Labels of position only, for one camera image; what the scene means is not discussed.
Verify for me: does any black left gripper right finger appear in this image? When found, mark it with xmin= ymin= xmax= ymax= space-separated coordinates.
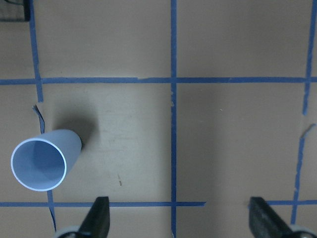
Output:
xmin=249 ymin=197 xmax=293 ymax=238

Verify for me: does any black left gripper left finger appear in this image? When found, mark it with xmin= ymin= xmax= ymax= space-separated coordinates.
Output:
xmin=77 ymin=197 xmax=110 ymax=238

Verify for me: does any light blue plastic cup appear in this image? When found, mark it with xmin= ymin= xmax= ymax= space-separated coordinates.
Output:
xmin=10 ymin=129 xmax=82 ymax=191

